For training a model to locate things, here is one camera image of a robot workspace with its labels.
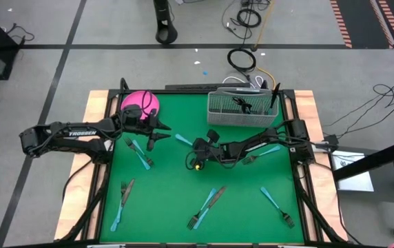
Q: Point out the black diagonal table strut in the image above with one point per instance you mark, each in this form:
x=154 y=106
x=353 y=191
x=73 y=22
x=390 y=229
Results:
x=315 y=206
x=87 y=206

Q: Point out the pink round plate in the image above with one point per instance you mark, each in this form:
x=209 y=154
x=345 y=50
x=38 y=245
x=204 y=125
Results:
x=131 y=98

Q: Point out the yellow tape tag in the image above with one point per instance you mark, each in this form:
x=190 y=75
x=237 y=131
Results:
x=197 y=167

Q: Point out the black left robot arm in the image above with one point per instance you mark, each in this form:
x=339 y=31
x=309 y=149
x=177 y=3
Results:
x=62 y=137

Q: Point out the green table mat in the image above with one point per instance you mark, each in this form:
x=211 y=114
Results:
x=169 y=179

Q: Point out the grey plastic cutlery basket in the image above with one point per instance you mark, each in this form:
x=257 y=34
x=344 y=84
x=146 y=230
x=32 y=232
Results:
x=224 y=118

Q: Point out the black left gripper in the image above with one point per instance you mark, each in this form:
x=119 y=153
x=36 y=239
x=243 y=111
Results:
x=133 y=120

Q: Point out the black floor stand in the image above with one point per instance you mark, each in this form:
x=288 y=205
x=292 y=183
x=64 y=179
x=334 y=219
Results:
x=160 y=10

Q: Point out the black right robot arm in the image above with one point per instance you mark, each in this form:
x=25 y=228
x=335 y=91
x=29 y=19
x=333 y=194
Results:
x=252 y=143

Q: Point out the black power strip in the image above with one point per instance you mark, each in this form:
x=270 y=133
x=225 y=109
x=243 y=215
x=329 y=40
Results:
x=200 y=86

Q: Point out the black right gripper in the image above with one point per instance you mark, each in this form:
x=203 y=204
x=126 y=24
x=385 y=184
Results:
x=214 y=153

